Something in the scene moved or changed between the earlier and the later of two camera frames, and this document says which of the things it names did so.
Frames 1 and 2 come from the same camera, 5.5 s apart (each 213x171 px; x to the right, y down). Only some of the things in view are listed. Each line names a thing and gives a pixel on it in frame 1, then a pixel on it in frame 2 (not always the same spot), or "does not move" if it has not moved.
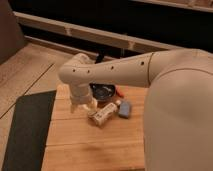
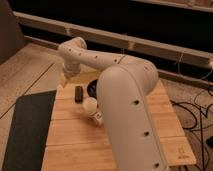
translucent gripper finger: [92, 105] → [82, 77]
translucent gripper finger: [73, 107] → [63, 82]
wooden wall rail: [92, 34] does not move
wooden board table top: [74, 143] does not move
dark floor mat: [29, 131] does not move
